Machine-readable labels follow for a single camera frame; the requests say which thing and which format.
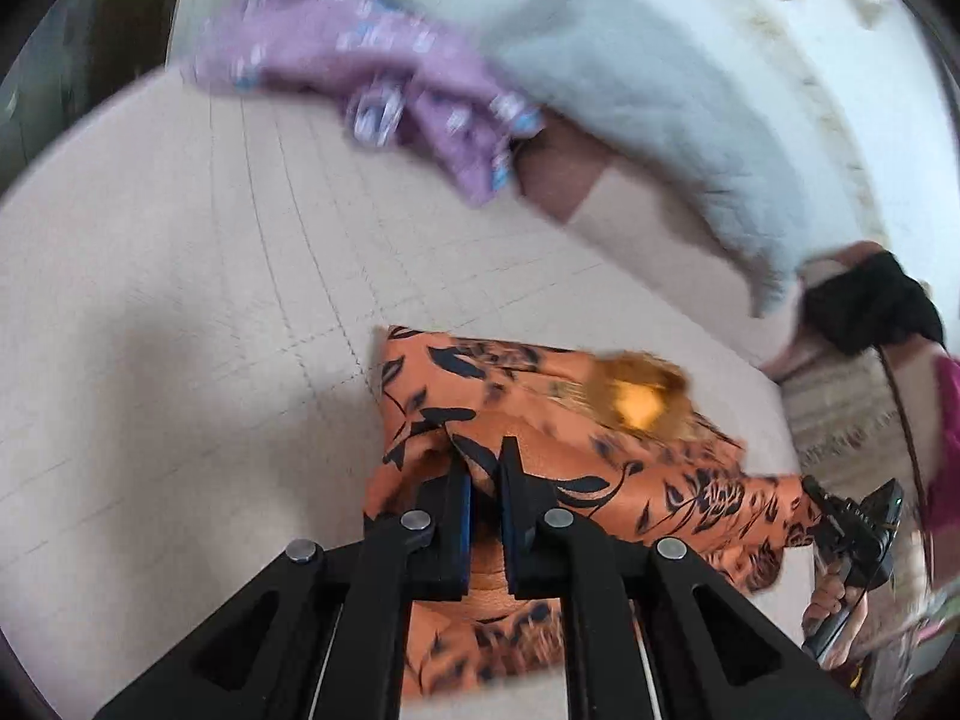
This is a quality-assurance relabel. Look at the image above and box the pink quilted mattress cover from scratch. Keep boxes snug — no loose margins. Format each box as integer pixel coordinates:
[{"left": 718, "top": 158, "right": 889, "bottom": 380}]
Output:
[{"left": 2, "top": 68, "right": 796, "bottom": 718}]

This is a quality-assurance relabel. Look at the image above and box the magenta garment on sofa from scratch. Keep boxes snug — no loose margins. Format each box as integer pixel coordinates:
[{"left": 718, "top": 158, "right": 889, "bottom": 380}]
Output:
[{"left": 928, "top": 356, "right": 960, "bottom": 533}]

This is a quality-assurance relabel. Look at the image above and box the striped floral back cushion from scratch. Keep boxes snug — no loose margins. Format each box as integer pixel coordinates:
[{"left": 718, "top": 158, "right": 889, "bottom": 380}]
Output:
[{"left": 781, "top": 349, "right": 919, "bottom": 504}]

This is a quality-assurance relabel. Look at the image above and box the grey quilted pillow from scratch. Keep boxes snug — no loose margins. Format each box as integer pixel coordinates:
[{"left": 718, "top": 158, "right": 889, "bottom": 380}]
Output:
[{"left": 482, "top": 0, "right": 856, "bottom": 317}]

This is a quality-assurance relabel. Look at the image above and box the purple floral garment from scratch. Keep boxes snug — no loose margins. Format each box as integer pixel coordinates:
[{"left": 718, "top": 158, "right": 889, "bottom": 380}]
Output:
[{"left": 185, "top": 0, "right": 544, "bottom": 206}]

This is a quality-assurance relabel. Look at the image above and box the person's right hand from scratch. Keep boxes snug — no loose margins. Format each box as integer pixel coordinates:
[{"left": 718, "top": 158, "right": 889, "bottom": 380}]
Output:
[{"left": 802, "top": 561, "right": 869, "bottom": 671}]

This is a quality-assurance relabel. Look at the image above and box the pink bolster cushion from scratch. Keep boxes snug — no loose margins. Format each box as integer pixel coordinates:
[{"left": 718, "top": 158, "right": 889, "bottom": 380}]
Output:
[{"left": 512, "top": 114, "right": 800, "bottom": 377}]

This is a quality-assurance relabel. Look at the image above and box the black garment on sofa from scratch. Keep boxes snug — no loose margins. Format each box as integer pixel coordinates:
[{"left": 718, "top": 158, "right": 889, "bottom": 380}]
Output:
[{"left": 802, "top": 250, "right": 946, "bottom": 356}]

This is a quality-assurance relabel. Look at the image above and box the orange black floral shirt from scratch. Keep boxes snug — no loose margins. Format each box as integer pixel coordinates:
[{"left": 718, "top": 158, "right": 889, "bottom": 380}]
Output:
[{"left": 361, "top": 323, "right": 824, "bottom": 703}]

